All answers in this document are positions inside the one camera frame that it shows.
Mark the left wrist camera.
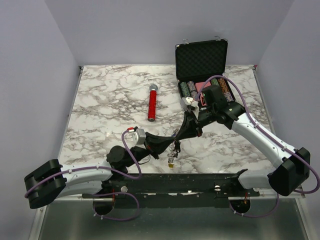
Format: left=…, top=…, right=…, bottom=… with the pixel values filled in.
left=132, top=128, right=146, bottom=145

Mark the red glitter microphone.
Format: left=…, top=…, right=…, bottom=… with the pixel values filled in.
left=147, top=84, right=158, bottom=122

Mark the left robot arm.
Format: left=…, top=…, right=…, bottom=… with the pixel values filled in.
left=24, top=128, right=175, bottom=209

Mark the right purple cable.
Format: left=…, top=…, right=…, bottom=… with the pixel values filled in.
left=196, top=74, right=320, bottom=218

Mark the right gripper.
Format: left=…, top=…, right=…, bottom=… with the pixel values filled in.
left=175, top=106, right=216, bottom=141

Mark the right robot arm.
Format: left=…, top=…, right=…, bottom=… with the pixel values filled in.
left=176, top=85, right=311, bottom=196

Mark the brown poker chip stack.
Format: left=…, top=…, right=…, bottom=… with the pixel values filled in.
left=217, top=78, right=232, bottom=101

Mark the pink playing card deck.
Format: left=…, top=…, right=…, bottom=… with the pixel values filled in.
left=195, top=82, right=206, bottom=93

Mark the black poker chip case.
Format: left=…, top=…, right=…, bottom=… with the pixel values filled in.
left=175, top=39, right=228, bottom=98

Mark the black front mounting rail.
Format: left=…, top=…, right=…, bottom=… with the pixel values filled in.
left=92, top=173, right=260, bottom=214

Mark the key with black tag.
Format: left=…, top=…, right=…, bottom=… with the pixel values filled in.
left=174, top=141, right=181, bottom=153

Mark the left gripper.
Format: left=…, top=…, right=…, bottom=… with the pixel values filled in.
left=124, top=131, right=175, bottom=168

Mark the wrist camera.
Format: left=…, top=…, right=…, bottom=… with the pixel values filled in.
left=180, top=97, right=200, bottom=119
left=132, top=128, right=146, bottom=145

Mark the round metal keyring disc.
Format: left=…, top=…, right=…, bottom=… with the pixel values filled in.
left=167, top=140, right=178, bottom=169

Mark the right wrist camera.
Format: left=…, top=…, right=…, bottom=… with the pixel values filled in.
left=180, top=97, right=200, bottom=119

